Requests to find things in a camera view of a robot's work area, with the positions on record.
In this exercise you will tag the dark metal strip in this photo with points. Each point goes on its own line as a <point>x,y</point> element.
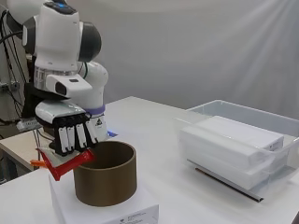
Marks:
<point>230,186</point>

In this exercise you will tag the clear plastic box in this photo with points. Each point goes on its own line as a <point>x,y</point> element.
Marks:
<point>289,124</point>

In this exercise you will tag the brown round tub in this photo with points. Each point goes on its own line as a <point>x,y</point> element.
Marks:
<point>106,183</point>

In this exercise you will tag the white flat box with print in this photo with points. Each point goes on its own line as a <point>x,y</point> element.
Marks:
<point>137,208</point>

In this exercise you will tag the red book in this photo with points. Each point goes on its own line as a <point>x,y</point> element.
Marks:
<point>68,166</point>

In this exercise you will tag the white hanging sheet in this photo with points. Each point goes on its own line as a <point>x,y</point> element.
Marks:
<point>202,53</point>

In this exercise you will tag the beige side table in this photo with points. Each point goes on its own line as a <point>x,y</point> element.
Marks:
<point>15,146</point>

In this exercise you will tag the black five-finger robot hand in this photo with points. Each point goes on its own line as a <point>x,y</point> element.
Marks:
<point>73,137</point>

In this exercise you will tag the orange clamp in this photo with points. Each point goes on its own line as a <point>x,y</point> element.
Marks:
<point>37,163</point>

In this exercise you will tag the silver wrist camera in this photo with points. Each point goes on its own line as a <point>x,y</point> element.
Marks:
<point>28,124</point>

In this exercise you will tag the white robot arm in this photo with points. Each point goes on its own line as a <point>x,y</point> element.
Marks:
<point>59,40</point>

